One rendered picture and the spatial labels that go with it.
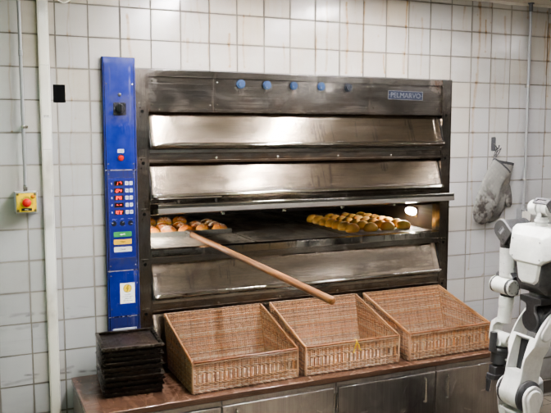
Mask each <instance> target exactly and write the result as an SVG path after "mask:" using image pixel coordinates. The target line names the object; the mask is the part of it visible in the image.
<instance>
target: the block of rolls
mask: <svg viewBox="0 0 551 413"><path fill-rule="evenodd" d="M307 222H310V223H313V224H319V225H322V226H325V227H331V228H332V229H337V230H342V231H344V230H345V231H346V232H347V233H356V232H358V231H359V230H360V229H363V230H364V231H366V232H373V231H377V230H378V229H381V230H393V229H394V228H397V229H410V228H411V224H410V223H409V222H408V221H407V220H400V219H393V218H391V217H386V216H378V215H376V214H373V215H372V214H371V213H365V212H362V211H359V212H357V213H356V214H349V213H347V212H344V213H342V214H340V215H339V216H338V215H335V214H332V213H330V214H327V215H325V216H318V215H315V214H311V215H309V216H308V217H307Z"/></svg>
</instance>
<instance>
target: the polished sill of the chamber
mask: <svg viewBox="0 0 551 413"><path fill-rule="evenodd" d="M438 237H439V231H436V230H425V231H412V232H400V233H387V234H364V235H352V236H339V237H327V238H303V239H290V240H278V241H265V242H253V243H230V244H221V245H222V246H224V247H227V248H229V249H231V250H233V251H235V252H251V251H263V250H275V249H286V248H297V247H320V246H330V245H342V244H354V243H376V242H387V241H398V240H410V239H422V238H438ZM218 253H224V252H221V251H219V250H217V249H215V248H214V247H211V246H209V245H205V246H192V247H169V248H156V249H151V258H162V257H173V256H195V255H207V254H218Z"/></svg>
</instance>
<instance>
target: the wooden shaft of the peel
mask: <svg viewBox="0 0 551 413"><path fill-rule="evenodd" d="M190 237H192V238H195V239H197V240H198V241H200V242H202V243H206V244H207V245H209V246H211V247H214V248H215V249H217V250H219V251H221V252H224V253H225V254H227V255H229V256H232V257H233V258H235V259H238V260H240V261H242V262H244V263H246V264H248V265H250V266H252V267H254V268H256V269H258V270H260V271H262V272H264V273H266V274H269V275H271V276H273V277H275V278H277V279H279V280H281V281H283V282H285V283H287V284H289V285H291V286H293V287H295V288H297V289H300V290H302V291H304V292H305V293H308V294H310V295H312V296H313V297H316V298H318V299H320V300H322V301H323V302H326V303H328V304H331V305H333V304H335V302H336V300H335V298H334V297H332V296H331V295H329V294H327V293H324V292H322V291H320V290H318V289H316V288H314V287H311V286H309V285H307V284H305V283H303V282H300V281H298V280H296V279H294V278H292V277H289V276H288V275H285V274H283V273H281V272H279V271H277V270H274V269H272V268H270V267H268V266H266V265H263V264H262V263H259V262H257V261H255V260H253V259H251V258H248V257H246V256H244V255H242V254H240V253H237V252H235V251H233V250H231V249H229V248H227V247H224V246H222V245H220V244H219V243H215V242H213V241H212V240H210V239H208V238H204V237H203V236H201V235H199V234H196V233H194V232H191V233H190Z"/></svg>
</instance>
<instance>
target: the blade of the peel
mask: <svg viewBox="0 0 551 413"><path fill-rule="evenodd" d="M193 231H194V232H195V233H196V234H226V233H232V228H227V229H204V230H193ZM172 236H186V235H185V231H175V232H161V233H151V238H159V237H172Z"/></svg>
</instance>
